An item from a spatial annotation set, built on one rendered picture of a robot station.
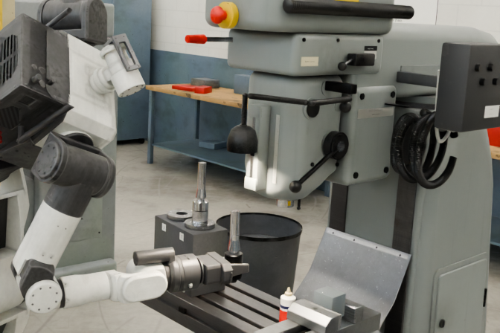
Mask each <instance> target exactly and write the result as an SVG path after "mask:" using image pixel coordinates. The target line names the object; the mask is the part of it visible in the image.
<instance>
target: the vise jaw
mask: <svg viewBox="0 0 500 333"><path fill-rule="evenodd" d="M286 318H287V319H288V320H291V321H293V322H295V323H297V324H300V325H302V326H304V327H306V328H308V329H311V330H313V331H315V332H318V333H333V332H336V331H338V330H339V329H340V328H341V321H342V315H341V314H339V313H337V312H334V311H332V310H329V309H328V308H325V307H323V306H320V305H318V304H315V303H312V302H310V301H309V300H305V299H302V300H297V301H295V302H293V303H292V305H291V306H290V307H289V308H288V310H287V316H286Z"/></svg>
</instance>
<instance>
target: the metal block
mask: <svg viewBox="0 0 500 333"><path fill-rule="evenodd" d="M345 296H346V293H344V292H342V291H338V290H336V289H334V288H331V287H329V286H326V287H323V288H320V289H318V290H315V291H314V297H313V302H314V303H315V304H318V305H320V306H323V307H325V308H328V309H329V310H332V311H334V312H337V313H339V314H341V315H342V317H343V316H344V306H345Z"/></svg>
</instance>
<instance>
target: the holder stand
mask: <svg viewBox="0 0 500 333"><path fill-rule="evenodd" d="M227 239H228V230H227V229H226V228H224V227H221V226H219V225H218V224H215V221H213V220H211V219H208V223H207V224H194V223H193V222H192V211H191V210H170V211H169V212H167V214H161V215H156V216H155V234H154V249H158V248H170V247H172V248H173V249H174V251H175V256H176V255H182V254H189V253H192V254H194V255H195V256H201V255H205V254H206V253H208V252H214V251H215V252H216V253H218V254H219V255H220V256H221V257H224V254H225V252H226V251H227ZM221 290H225V285H220V284H219V283H216V284H211V285H204V284H203V283H202V284H199V287H198V288H197V289H193V290H189V291H185V292H183V293H185V294H186V295H188V296H189V297H195V296H199V295H203V294H209V293H212V292H215V291H221Z"/></svg>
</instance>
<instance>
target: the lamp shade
mask: <svg viewBox="0 0 500 333"><path fill-rule="evenodd" d="M257 147H258V139H257V133H256V131H255V130H254V129H253V128H252V127H250V126H247V125H241V124H240V125H237V126H235V127H234V128H233V129H231V131H230V133H229V136H228V142H227V151H229V152H233V153H238V154H253V153H256V152H257Z"/></svg>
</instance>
